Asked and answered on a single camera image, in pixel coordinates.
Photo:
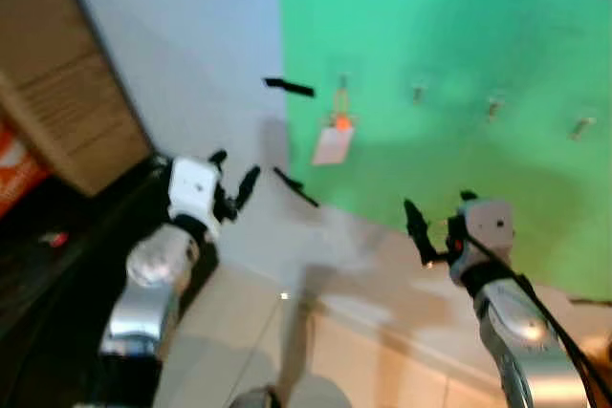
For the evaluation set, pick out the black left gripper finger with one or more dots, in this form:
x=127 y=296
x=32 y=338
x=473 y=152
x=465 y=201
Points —
x=217 y=158
x=248 y=188

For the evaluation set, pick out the keys with red tag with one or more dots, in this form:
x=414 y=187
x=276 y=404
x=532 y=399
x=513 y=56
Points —
x=54 y=238

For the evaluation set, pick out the green wall board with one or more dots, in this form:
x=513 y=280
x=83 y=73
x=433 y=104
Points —
x=478 y=45

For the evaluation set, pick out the large printed cardboard box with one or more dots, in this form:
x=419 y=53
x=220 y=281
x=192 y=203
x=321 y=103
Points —
x=67 y=93

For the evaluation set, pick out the black tape strip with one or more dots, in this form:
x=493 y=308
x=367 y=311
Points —
x=295 y=187
x=289 y=87

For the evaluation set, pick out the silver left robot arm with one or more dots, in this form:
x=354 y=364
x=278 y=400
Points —
x=143 y=303

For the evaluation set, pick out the metal wall hook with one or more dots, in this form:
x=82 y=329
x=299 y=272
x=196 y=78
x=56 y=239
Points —
x=581 y=127
x=493 y=107
x=418 y=94

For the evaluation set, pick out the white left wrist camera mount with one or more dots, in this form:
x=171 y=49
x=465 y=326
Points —
x=194 y=188

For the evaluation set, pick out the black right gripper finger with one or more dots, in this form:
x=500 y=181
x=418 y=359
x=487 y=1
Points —
x=421 y=231

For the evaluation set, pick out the robot leg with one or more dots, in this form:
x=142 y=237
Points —
x=254 y=397

